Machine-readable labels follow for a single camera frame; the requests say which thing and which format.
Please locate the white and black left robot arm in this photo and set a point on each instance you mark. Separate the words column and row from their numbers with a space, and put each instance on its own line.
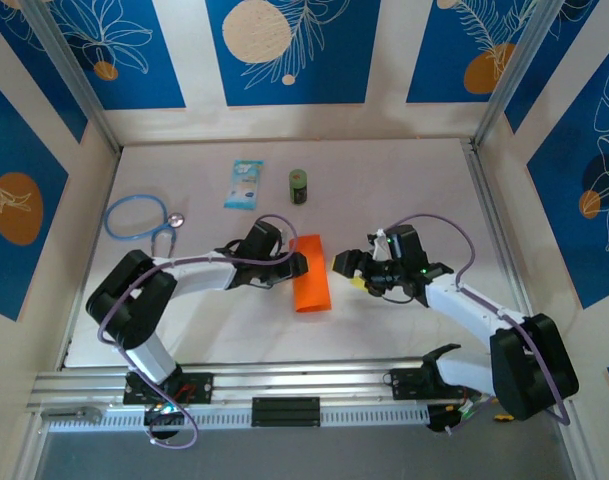
column 149, row 360

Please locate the light blue wipes packet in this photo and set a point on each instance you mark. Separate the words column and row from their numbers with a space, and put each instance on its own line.
column 244, row 185

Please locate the green bottle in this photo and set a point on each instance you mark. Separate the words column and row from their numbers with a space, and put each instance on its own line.
column 298, row 187

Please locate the blue stethoscope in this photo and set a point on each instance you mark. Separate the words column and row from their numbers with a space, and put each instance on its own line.
column 176, row 219

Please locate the black ribbed block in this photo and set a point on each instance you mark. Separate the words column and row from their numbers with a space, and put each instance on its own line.
column 285, row 412

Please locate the small circuit board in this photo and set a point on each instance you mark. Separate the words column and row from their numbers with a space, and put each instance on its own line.
column 459, row 414
column 164, row 411

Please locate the aluminium side rail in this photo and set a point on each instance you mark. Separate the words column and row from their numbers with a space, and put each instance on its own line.
column 491, row 210

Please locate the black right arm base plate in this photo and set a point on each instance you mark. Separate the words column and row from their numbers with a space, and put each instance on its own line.
column 409, row 382

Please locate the aluminium mounting rail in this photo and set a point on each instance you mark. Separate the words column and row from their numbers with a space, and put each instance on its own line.
column 284, row 380

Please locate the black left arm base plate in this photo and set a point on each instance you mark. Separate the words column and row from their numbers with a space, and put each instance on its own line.
column 199, row 387

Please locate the aluminium frame post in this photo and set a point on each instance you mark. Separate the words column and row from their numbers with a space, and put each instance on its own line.
column 515, row 75
column 76, row 75

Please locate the small metal bracket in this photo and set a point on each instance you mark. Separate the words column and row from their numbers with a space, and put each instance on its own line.
column 84, row 414

